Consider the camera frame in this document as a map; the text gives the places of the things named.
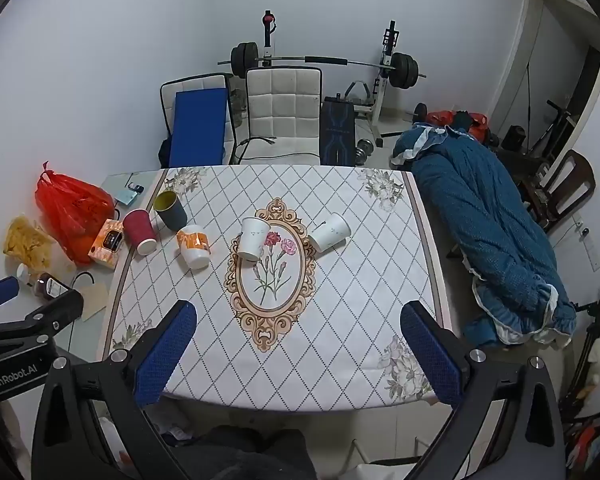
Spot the floral printed tablecloth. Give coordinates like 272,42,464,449
102,165,453,413

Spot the yellow plastic bag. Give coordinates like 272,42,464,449
2,216,67,272

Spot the brown paper sheet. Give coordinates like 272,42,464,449
77,282,112,322

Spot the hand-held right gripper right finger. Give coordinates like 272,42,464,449
400,301,567,480

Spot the white paper cup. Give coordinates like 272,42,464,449
237,216,271,262
308,212,352,253

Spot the blue mat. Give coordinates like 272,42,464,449
167,88,229,169

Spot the grey dumbbell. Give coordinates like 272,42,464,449
355,137,377,166

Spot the red paper cup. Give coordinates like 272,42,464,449
122,208,158,256

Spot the black and blue bench pad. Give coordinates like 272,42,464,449
319,95,356,166

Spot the brown wooden chair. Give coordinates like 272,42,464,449
521,148,597,234

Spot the black speaker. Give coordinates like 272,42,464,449
502,124,529,150

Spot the red plastic bag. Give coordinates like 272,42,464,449
35,161,116,267

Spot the dark sauce bottle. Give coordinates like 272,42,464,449
30,272,77,305

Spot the orange and white cup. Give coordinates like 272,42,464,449
176,224,212,269

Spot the dark cup with yellow inside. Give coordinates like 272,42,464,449
153,190,188,232

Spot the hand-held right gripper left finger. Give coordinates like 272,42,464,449
32,300,198,480

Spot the white padded chair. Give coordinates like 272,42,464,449
236,66,324,166
159,73,236,169

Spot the black barbell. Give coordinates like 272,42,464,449
217,42,429,92

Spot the black exercise machine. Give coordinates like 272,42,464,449
526,99,582,157

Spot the orange tissue box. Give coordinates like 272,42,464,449
87,218,129,267

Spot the black cable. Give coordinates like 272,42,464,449
69,271,97,292

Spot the blue quilt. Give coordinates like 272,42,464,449
389,122,579,349

